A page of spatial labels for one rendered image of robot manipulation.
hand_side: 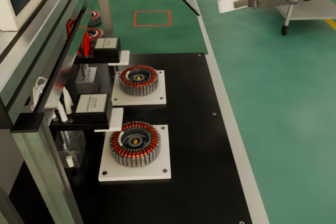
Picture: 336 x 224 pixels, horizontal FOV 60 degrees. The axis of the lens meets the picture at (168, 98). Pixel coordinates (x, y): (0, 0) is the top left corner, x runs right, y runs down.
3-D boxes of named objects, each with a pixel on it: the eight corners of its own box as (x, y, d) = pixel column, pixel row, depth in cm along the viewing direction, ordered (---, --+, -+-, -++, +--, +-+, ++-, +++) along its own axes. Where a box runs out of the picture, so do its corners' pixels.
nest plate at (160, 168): (167, 128, 73) (167, 124, 72) (170, 178, 61) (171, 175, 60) (107, 130, 72) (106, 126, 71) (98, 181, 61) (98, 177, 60)
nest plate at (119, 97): (164, 73, 91) (164, 70, 91) (166, 104, 80) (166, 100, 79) (116, 74, 91) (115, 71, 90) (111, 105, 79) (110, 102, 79)
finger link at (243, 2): (255, 1, 70) (258, 6, 68) (234, 7, 71) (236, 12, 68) (254, -5, 69) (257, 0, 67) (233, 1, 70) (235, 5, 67)
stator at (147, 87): (158, 73, 89) (158, 63, 87) (158, 96, 80) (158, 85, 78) (121, 74, 89) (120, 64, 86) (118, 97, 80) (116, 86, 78)
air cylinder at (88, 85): (100, 82, 88) (97, 66, 84) (96, 97, 82) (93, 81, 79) (83, 82, 88) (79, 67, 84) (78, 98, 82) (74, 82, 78)
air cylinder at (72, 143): (86, 141, 69) (82, 125, 66) (80, 167, 63) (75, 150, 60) (65, 142, 69) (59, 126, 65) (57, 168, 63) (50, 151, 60)
